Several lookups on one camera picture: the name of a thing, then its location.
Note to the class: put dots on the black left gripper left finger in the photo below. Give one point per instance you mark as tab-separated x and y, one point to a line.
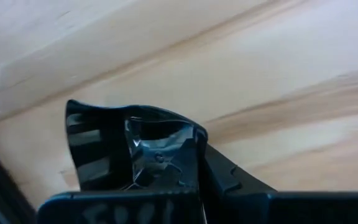
120	208

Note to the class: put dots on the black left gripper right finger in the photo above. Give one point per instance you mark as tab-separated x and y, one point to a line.
259	208

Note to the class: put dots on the black flared wavy mini plate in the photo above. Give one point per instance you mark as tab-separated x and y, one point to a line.
98	149

